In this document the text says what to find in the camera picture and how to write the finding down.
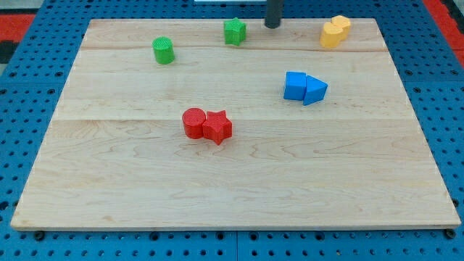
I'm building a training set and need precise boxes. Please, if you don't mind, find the green star block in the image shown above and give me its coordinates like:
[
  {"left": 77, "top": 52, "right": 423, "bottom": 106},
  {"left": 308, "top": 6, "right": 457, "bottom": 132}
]
[{"left": 223, "top": 17, "right": 247, "bottom": 46}]

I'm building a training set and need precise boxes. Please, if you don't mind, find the red star block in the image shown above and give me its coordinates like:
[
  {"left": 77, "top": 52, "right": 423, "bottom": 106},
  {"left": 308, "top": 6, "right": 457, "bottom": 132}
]
[{"left": 202, "top": 110, "right": 233, "bottom": 145}]

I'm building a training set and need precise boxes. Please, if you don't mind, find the blue cube block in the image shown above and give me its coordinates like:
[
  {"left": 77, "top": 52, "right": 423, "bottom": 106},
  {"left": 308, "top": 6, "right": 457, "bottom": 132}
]
[{"left": 283, "top": 71, "right": 307, "bottom": 101}]

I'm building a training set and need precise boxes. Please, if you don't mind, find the red cylinder block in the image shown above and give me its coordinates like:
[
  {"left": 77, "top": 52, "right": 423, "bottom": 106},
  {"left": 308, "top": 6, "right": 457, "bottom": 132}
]
[{"left": 182, "top": 107, "right": 206, "bottom": 139}]

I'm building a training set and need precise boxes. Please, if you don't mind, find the wooden board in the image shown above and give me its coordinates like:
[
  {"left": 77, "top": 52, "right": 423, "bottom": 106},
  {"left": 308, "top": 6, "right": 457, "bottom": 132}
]
[{"left": 11, "top": 18, "right": 461, "bottom": 231}]

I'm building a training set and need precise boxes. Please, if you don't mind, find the blue triangular prism block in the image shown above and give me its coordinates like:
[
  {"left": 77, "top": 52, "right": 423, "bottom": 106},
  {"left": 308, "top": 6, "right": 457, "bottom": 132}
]
[{"left": 303, "top": 75, "right": 328, "bottom": 106}]

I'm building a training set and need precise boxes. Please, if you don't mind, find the green cylinder block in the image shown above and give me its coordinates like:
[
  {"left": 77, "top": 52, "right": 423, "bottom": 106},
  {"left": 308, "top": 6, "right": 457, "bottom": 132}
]
[{"left": 152, "top": 36, "right": 175, "bottom": 65}]

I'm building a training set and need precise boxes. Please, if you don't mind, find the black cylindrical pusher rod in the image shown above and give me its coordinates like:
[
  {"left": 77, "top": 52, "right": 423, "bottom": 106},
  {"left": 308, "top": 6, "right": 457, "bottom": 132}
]
[{"left": 264, "top": 0, "right": 284, "bottom": 29}]

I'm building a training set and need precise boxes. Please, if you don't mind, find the yellow heart block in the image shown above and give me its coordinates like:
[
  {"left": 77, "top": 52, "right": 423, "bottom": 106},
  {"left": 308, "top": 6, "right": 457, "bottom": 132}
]
[{"left": 320, "top": 15, "right": 352, "bottom": 48}]

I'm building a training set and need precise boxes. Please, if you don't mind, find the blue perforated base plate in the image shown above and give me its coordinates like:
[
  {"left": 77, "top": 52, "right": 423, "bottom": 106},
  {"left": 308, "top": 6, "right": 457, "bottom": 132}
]
[{"left": 1, "top": 1, "right": 463, "bottom": 260}]

